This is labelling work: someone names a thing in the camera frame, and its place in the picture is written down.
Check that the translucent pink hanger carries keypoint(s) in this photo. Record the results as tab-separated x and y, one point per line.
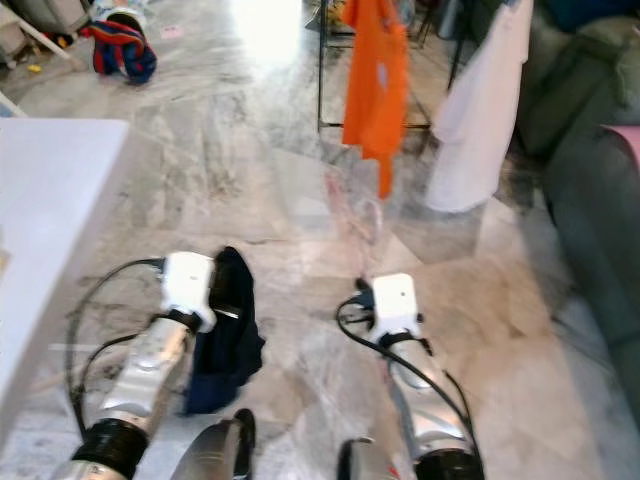
363	262

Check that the navy blue garment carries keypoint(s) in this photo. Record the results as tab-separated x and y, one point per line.
230	350

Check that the orange T-shirt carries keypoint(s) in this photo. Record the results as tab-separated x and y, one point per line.
375	90

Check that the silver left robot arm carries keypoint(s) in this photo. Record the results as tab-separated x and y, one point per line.
150	370

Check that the robot right leg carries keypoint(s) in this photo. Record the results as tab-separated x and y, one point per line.
365	465

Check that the robot leg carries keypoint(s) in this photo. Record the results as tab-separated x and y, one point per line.
210	455
365	465

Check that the white garment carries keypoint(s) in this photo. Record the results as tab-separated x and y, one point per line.
480	140

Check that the robot left leg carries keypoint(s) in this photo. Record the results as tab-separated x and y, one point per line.
210	455

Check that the black metal drying rack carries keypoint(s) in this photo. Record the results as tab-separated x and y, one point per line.
321	70

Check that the dark green sofa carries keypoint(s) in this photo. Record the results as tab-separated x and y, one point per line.
590	220

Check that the white table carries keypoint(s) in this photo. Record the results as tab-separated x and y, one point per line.
50	200

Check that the pink cushion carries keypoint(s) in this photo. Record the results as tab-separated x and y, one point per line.
628	145

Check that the pink paper slip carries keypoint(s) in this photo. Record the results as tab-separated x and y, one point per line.
172	32

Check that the red blue striped cloth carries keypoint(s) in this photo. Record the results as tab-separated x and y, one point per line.
122	55

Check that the small yellow toy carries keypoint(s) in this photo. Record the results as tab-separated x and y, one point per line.
35	69

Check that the printed plastic bag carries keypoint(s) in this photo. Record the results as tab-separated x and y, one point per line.
120	10

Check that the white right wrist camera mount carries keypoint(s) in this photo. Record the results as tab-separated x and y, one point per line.
395	305

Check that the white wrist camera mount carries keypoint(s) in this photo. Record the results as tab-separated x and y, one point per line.
395	305
190	285

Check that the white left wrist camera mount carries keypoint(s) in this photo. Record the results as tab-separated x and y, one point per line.
190	285

